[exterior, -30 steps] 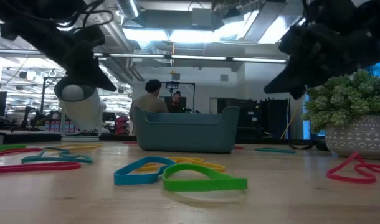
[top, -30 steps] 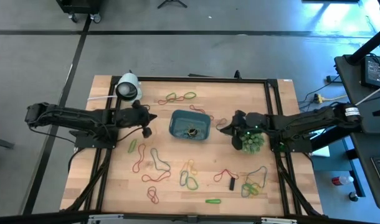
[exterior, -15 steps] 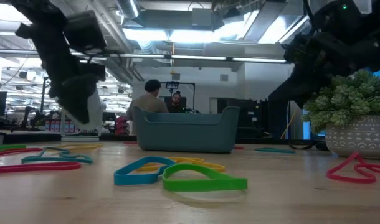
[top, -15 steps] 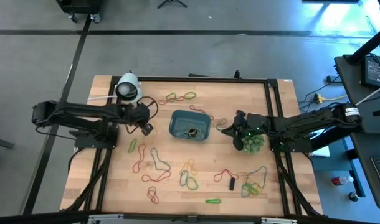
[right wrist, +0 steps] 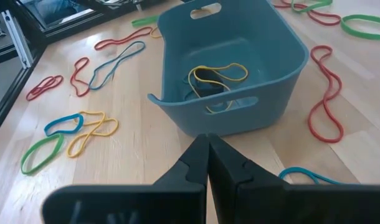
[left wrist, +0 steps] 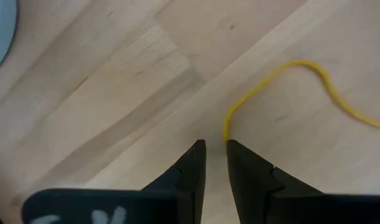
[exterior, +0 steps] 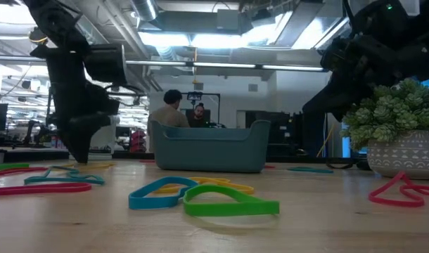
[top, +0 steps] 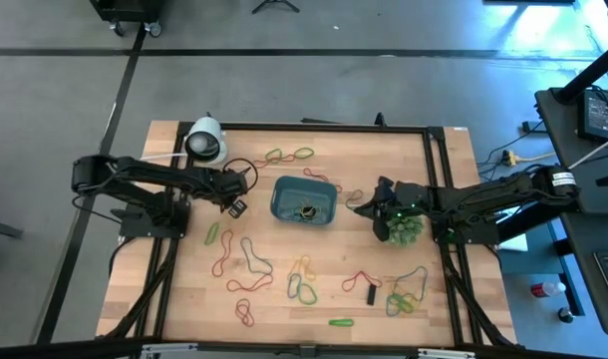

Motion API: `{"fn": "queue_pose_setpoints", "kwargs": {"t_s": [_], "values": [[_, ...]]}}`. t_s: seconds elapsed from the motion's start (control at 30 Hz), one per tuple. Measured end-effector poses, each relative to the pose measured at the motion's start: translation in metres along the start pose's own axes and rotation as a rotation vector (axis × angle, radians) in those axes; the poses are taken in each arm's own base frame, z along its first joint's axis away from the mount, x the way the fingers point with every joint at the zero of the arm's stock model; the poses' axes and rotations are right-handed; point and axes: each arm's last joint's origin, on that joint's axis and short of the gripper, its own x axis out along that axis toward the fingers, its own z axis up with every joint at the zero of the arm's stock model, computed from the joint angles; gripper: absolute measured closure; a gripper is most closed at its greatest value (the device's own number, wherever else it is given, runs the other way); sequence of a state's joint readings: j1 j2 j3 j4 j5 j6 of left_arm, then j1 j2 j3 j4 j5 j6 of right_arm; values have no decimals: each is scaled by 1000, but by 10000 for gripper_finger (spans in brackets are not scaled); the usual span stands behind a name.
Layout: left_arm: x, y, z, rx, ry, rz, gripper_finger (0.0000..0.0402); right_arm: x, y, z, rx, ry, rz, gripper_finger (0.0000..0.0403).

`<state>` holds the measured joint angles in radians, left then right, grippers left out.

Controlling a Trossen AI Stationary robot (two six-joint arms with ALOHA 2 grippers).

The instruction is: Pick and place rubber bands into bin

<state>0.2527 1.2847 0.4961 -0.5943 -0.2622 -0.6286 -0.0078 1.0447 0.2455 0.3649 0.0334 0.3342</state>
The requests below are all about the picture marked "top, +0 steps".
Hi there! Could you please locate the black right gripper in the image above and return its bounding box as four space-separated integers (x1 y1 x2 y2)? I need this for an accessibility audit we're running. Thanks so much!
353 177 435 242

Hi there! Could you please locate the teal plastic bin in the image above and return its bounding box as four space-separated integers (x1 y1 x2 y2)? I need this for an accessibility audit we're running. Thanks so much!
269 175 339 226

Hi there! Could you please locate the long teal rubber band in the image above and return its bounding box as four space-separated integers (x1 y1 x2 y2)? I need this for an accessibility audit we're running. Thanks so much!
239 236 275 276
392 265 430 303

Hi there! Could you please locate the yellow rubber band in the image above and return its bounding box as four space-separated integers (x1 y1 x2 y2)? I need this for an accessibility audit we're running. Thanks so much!
393 286 421 308
287 254 317 282
283 196 330 223

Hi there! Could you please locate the green artificial plant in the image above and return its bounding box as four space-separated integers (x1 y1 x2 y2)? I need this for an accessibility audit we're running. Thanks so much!
386 213 426 248

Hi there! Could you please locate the yellow power strip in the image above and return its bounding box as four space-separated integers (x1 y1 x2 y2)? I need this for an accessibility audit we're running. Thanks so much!
500 149 557 168

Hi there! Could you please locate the white paper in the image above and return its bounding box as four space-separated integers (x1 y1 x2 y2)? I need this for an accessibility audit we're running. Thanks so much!
497 206 529 253

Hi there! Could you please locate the red and white bottle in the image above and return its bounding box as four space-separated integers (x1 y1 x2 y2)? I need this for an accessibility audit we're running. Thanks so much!
529 280 568 299

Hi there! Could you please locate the black tripod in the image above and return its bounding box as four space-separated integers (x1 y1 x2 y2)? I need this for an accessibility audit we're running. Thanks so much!
250 0 302 15

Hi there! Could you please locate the black wheeled cart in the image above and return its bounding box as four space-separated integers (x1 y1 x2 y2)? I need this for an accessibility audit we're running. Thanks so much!
88 0 164 38

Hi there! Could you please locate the black desk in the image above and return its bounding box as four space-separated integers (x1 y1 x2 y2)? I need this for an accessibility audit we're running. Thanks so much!
496 85 608 336

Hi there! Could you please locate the black furniture foot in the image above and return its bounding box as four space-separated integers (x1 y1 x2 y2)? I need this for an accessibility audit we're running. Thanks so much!
0 216 25 240

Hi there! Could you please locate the black power adapter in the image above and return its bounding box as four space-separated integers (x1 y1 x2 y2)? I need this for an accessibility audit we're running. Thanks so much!
576 89 608 144

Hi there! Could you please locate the black diagonal pole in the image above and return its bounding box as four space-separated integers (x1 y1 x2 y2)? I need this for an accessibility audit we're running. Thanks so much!
554 38 608 105

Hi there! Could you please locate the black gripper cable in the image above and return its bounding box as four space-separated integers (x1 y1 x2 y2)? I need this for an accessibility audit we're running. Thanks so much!
222 158 259 193

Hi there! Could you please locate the white lamp cable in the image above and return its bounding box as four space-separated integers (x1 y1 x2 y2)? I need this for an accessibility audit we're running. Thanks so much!
140 152 189 163

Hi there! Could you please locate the silver metal bracket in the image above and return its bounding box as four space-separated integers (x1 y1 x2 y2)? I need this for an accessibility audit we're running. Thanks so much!
141 342 199 358
417 348 478 359

